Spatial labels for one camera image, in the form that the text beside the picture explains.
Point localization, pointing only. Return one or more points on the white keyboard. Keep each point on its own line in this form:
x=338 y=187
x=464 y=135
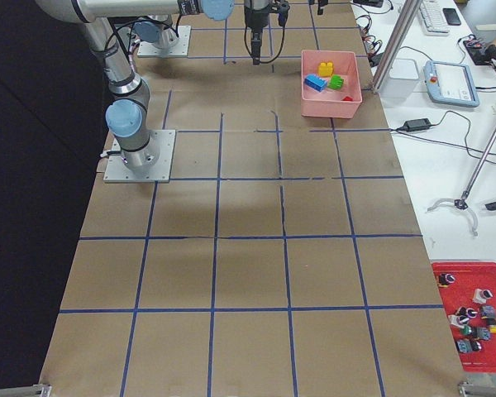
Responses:
x=432 y=20

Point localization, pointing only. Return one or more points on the black smartphone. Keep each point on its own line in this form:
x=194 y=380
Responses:
x=451 y=16

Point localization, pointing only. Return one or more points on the black power adapter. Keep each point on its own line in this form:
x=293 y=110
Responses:
x=416 y=125

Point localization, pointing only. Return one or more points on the green toy block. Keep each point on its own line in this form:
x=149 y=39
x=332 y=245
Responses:
x=336 y=82

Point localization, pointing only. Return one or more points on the teach pendant tablet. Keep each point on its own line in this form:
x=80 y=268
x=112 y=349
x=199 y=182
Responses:
x=451 y=84

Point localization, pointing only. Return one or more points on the aluminium frame post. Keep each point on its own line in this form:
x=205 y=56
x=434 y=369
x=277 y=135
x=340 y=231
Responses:
x=400 y=30

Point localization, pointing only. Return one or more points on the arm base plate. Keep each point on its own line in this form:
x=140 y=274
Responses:
x=177 y=47
x=161 y=155

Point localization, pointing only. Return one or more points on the white square box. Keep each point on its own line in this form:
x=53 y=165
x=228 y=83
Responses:
x=400 y=83

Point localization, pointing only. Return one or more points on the pink plastic box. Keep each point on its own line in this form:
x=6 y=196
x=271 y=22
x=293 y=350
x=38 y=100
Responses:
x=328 y=103

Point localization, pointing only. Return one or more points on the yellow toy block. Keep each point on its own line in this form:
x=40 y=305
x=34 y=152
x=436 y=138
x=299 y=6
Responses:
x=325 y=69

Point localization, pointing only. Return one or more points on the red parts tray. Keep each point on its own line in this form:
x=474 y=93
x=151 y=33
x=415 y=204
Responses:
x=468 y=293

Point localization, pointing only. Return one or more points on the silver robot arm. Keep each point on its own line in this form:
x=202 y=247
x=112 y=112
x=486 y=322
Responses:
x=157 y=30
x=126 y=117

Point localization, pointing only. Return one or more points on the blue toy block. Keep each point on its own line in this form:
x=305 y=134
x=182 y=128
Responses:
x=315 y=82

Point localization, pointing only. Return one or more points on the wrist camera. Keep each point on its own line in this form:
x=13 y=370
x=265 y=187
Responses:
x=281 y=8

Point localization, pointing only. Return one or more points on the brown paper table mat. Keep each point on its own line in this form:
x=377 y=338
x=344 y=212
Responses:
x=282 y=259

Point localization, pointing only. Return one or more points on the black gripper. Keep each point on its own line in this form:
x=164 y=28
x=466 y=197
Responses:
x=255 y=18

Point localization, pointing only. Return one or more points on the tripod leg rod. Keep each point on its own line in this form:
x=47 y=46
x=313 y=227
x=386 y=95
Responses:
x=461 y=202

